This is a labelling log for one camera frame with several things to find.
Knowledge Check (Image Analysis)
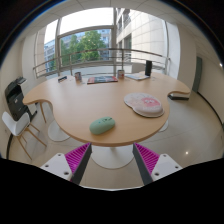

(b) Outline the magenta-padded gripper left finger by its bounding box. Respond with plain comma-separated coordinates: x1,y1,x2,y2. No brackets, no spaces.
39,142,93,186

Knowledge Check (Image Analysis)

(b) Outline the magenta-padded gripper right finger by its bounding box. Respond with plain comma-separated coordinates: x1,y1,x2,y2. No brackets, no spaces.
132,142,184,186

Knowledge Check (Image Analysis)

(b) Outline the mint green computer mouse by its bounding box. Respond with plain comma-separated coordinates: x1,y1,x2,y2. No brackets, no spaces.
89,116,117,136

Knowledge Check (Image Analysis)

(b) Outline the white pink printed mouse pad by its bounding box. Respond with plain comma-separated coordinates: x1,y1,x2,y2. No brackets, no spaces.
123,92,166,119

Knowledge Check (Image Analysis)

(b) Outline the dark flat box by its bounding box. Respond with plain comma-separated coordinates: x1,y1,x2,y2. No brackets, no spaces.
167,92,191,101

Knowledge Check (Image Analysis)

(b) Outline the white chair with wooden legs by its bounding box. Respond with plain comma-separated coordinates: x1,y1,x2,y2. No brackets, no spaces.
1,110,48,160

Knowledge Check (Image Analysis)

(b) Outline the red dark magazine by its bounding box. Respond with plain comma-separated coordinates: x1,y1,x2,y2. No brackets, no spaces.
86,75,119,85

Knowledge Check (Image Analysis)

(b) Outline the light blue open book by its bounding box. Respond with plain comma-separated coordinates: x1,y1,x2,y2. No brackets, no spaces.
124,72,151,82

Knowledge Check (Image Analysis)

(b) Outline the black upright speaker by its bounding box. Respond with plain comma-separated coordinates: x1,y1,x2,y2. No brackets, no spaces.
144,59,153,77

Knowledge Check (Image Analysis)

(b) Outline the dark green door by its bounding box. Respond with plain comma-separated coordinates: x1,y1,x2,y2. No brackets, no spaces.
192,55,203,94

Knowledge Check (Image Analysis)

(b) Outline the metal balcony railing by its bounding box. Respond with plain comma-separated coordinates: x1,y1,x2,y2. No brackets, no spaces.
32,48,171,78

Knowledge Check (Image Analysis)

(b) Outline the green tree outside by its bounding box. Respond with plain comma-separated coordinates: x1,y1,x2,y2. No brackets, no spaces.
59,30,108,64

